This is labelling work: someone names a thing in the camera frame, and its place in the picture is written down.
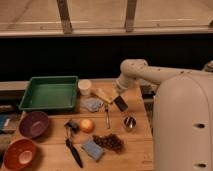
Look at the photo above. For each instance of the blue box at left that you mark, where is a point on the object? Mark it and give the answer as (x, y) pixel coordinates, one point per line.
(8, 123)

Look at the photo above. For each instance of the crumpled grey cloth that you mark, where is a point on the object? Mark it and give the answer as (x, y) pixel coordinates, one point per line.
(92, 104)

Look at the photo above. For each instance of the small dark toy object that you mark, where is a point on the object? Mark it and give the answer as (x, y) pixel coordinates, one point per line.
(71, 126)

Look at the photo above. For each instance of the orange fruit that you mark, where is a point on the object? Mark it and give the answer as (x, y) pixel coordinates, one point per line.
(86, 125)

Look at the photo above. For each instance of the black eraser block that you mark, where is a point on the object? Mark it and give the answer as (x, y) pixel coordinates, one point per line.
(120, 103)

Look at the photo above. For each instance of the purple bowl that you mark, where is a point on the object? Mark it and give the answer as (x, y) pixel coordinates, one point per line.
(34, 124)

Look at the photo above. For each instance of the black handled knife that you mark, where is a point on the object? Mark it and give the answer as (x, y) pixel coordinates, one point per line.
(72, 149)

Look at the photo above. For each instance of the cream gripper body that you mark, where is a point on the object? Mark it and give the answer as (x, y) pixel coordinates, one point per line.
(115, 94)

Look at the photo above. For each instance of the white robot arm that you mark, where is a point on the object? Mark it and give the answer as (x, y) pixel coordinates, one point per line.
(182, 114)

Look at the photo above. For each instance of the blue sponge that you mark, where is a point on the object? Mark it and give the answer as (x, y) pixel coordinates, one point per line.
(93, 150)

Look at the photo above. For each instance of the dark grape bunch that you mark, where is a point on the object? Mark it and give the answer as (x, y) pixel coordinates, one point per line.
(111, 142)

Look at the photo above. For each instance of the orange bowl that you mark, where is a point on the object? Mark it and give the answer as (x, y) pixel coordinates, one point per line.
(19, 154)

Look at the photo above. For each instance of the white cup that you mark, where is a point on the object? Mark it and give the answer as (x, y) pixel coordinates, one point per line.
(84, 86)

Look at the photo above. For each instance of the yellow banana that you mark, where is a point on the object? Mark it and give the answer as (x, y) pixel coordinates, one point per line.
(101, 94)

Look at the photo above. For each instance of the green plastic tray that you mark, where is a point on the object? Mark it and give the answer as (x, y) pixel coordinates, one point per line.
(50, 93)

